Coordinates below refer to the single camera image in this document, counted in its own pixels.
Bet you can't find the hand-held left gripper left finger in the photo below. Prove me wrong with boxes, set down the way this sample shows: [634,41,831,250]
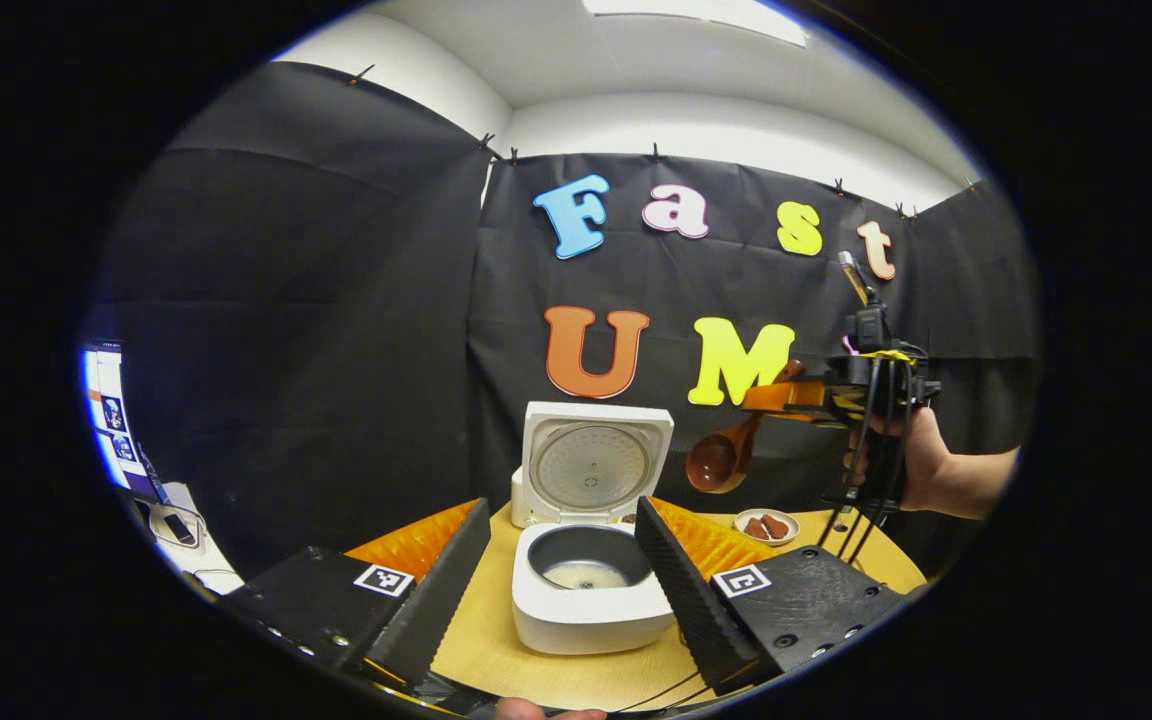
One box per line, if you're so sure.
[221,497,492,691]

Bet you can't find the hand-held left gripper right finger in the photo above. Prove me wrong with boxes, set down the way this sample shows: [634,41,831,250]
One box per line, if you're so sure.
[633,496,912,698]

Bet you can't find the brown wooden spoon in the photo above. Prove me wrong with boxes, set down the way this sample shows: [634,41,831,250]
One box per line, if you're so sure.
[686,360,807,496]

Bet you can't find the white rice cooker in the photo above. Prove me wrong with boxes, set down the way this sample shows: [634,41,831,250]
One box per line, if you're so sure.
[510,401,677,656]

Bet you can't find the white round plate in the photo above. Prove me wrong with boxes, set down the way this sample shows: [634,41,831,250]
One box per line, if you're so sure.
[733,508,801,547]

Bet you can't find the white side table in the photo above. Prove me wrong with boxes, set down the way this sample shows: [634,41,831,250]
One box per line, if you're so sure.
[141,482,242,596]

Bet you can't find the row of black cloth clips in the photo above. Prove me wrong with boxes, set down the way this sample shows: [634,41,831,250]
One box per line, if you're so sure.
[351,65,982,221]

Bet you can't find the black backdrop cloth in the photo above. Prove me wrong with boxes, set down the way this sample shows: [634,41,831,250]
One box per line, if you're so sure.
[81,60,1042,581]

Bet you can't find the long ceiling light panel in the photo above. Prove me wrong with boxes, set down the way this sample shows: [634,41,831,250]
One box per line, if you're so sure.
[583,0,810,48]

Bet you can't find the black cable bundle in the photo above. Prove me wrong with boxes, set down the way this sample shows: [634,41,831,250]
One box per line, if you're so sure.
[816,360,912,566]

